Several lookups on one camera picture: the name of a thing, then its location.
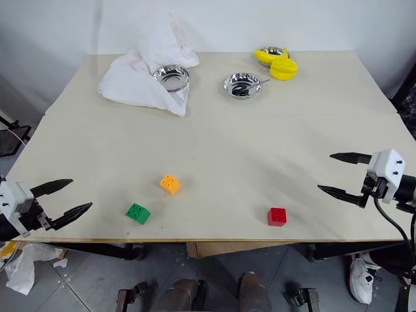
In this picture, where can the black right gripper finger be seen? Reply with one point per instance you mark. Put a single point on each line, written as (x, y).
(352, 158)
(344, 194)

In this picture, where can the steel bowl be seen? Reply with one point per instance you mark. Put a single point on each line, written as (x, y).
(273, 51)
(241, 86)
(171, 77)

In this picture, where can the red toy brick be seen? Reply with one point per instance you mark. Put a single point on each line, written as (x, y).
(277, 217)

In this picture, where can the white plastic bag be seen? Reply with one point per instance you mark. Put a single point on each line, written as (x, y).
(22, 263)

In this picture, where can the brown cardboard box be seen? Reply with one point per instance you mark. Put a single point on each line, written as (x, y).
(234, 249)

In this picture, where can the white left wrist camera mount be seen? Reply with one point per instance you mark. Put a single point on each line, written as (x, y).
(14, 201)

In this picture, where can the yellow toy starfruit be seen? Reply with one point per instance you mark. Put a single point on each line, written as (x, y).
(283, 69)

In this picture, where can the green toy brick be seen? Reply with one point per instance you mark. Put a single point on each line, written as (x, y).
(138, 213)

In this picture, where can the rusty metal bracket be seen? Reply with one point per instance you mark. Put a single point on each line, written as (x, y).
(130, 297)
(304, 297)

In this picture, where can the white crumpled cloth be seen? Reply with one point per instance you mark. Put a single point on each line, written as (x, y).
(133, 81)

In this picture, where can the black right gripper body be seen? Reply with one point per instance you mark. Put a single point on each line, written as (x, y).
(376, 187)

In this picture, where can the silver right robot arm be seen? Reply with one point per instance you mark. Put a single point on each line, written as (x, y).
(406, 190)

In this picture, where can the dark trouser leg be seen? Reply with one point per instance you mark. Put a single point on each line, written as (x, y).
(393, 260)

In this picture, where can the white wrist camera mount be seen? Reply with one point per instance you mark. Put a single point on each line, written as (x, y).
(388, 164)
(14, 201)

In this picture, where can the dark rounded shape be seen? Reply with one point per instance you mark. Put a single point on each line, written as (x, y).
(177, 295)
(255, 292)

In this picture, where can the yellow toy banana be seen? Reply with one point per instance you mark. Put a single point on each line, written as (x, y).
(265, 58)

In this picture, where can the black metal stand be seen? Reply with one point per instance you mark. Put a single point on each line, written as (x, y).
(11, 136)

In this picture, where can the small yellow object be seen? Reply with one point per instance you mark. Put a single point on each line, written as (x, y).
(7, 250)

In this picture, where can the orange toy brick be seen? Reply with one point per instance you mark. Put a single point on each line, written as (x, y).
(170, 186)

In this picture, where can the black table frame bar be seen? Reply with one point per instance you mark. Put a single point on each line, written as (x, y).
(97, 250)

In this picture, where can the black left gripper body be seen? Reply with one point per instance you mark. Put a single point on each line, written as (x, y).
(38, 218)

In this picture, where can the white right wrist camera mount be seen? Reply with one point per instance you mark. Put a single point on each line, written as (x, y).
(388, 164)

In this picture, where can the metal spoon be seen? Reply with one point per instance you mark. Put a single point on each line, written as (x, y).
(258, 83)

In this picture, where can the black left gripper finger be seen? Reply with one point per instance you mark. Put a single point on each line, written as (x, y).
(52, 187)
(73, 213)

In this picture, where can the white and red sneaker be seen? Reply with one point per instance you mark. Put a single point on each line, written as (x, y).
(362, 276)

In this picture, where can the plaid fabric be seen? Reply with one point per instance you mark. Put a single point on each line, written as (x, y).
(409, 113)

